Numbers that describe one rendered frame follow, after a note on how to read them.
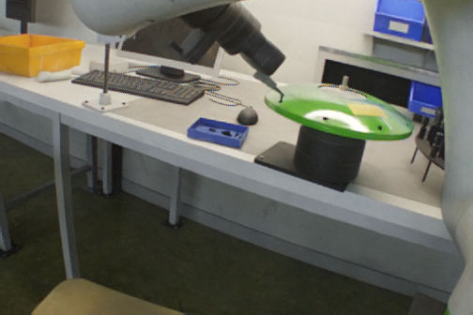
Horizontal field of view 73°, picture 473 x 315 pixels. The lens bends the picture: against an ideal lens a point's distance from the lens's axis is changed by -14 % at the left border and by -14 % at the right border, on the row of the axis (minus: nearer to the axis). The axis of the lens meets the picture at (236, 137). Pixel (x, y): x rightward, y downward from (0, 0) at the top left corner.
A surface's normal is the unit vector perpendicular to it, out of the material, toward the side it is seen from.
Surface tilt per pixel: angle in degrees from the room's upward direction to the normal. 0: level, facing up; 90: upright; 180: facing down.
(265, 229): 90
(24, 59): 94
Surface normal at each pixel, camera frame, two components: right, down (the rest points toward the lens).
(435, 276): -0.42, 0.26
